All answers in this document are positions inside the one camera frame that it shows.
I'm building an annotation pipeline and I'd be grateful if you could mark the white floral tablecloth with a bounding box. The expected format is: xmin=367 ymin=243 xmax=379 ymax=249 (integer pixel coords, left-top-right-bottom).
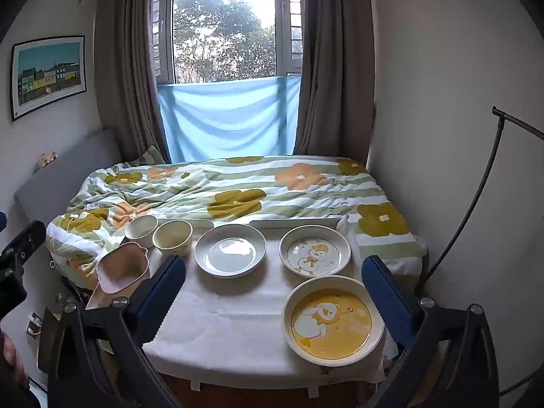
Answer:
xmin=85 ymin=221 xmax=402 ymax=385

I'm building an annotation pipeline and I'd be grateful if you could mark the white folding table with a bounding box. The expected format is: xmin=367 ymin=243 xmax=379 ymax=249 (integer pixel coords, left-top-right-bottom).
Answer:
xmin=157 ymin=217 xmax=345 ymax=396

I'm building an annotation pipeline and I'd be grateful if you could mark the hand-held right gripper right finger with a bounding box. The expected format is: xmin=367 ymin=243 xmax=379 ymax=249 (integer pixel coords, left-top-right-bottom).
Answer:
xmin=361 ymin=255 xmax=501 ymax=408

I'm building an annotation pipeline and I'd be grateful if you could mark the plain grey-white plate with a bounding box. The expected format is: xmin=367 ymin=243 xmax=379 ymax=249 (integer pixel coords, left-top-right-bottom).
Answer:
xmin=194 ymin=223 xmax=268 ymax=279

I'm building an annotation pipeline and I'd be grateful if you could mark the light blue cloth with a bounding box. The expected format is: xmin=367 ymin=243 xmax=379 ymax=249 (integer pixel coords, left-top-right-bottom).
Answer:
xmin=157 ymin=74 xmax=302 ymax=163

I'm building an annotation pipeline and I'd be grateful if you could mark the cream bowl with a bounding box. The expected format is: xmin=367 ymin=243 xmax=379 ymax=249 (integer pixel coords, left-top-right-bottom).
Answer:
xmin=152 ymin=220 xmax=194 ymax=257

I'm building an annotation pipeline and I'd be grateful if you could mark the grey headboard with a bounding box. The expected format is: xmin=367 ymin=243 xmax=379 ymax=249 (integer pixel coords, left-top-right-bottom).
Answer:
xmin=13 ymin=129 xmax=124 ymax=222

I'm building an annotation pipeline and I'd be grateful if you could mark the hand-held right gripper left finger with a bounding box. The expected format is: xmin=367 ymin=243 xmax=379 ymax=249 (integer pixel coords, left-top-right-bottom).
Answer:
xmin=45 ymin=255 xmax=188 ymax=408

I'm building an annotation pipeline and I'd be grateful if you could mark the window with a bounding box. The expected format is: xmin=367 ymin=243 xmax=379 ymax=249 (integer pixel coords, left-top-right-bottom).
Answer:
xmin=151 ymin=0 xmax=304 ymax=86

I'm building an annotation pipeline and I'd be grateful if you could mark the yellow duck print plate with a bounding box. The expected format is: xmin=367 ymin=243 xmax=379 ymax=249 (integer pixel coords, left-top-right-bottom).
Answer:
xmin=283 ymin=276 xmax=385 ymax=365

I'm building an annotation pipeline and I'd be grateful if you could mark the wall socket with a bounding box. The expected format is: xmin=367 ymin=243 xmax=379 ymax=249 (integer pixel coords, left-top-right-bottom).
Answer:
xmin=24 ymin=311 xmax=44 ymax=337

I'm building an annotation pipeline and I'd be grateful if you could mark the small plush toy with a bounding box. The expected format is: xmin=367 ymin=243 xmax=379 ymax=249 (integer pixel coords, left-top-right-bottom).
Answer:
xmin=36 ymin=150 xmax=58 ymax=173

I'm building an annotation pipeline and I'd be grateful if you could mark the floral striped blanket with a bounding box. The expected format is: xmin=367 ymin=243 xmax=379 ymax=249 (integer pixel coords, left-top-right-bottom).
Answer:
xmin=46 ymin=156 xmax=428 ymax=290

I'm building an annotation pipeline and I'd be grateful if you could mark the white cup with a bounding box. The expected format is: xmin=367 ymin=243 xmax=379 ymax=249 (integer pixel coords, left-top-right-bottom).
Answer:
xmin=124 ymin=215 xmax=159 ymax=242

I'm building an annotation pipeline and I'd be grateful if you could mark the white duck print plate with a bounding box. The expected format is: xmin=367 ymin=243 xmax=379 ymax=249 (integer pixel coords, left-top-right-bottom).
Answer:
xmin=278 ymin=225 xmax=352 ymax=278

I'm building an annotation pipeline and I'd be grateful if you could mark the brown curtain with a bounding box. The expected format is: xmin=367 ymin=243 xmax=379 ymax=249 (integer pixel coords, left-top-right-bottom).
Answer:
xmin=292 ymin=0 xmax=377 ymax=158
xmin=93 ymin=0 xmax=173 ymax=164

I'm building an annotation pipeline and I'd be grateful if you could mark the green checked pillow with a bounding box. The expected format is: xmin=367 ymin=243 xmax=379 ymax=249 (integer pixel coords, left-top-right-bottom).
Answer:
xmin=132 ymin=144 xmax=166 ymax=166

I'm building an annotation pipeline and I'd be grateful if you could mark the pink square bowl with handles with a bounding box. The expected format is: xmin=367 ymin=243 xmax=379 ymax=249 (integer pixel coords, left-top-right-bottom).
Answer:
xmin=96 ymin=241 xmax=150 ymax=295

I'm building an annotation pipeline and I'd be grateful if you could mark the person's left hand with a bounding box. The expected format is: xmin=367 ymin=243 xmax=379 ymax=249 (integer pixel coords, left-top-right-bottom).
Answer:
xmin=0 ymin=334 xmax=28 ymax=387

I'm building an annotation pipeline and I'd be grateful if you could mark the white charging cable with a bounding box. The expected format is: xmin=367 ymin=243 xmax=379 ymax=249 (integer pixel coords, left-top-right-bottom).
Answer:
xmin=59 ymin=211 xmax=86 ymax=232

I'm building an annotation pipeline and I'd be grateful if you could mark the framed wall picture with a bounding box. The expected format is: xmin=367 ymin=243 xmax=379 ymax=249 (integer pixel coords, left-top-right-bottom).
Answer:
xmin=11 ymin=35 xmax=88 ymax=122

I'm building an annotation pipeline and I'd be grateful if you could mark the black floor stand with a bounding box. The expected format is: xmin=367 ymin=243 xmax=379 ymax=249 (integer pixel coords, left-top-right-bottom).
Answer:
xmin=421 ymin=105 xmax=544 ymax=396

